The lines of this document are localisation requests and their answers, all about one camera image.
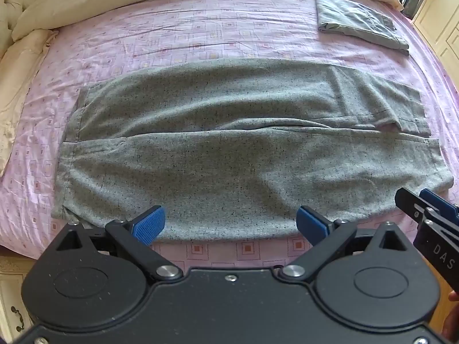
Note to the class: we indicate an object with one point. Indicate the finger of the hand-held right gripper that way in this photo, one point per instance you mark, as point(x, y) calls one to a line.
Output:
point(408, 202)
point(439, 200)

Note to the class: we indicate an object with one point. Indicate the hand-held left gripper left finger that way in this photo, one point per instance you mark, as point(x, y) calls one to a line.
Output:
point(149, 225)

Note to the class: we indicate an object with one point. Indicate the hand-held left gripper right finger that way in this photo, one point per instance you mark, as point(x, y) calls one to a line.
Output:
point(311, 226)

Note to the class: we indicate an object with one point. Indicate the grey speckled pants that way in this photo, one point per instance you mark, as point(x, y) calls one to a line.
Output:
point(229, 172)

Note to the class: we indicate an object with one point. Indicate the folded grey pants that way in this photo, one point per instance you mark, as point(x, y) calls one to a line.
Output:
point(355, 18)

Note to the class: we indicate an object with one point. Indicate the person's right hand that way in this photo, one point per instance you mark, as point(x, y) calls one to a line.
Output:
point(454, 310)

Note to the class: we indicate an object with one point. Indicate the cream nightstand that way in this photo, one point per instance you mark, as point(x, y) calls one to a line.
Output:
point(12, 294)

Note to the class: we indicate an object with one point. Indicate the cream wardrobe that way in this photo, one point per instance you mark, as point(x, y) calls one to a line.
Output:
point(439, 25)

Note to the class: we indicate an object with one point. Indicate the pink patterned bed sheet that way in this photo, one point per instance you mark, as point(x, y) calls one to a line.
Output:
point(179, 36)

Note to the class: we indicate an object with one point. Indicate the cream tufted headboard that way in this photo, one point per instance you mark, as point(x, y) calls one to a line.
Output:
point(14, 3)

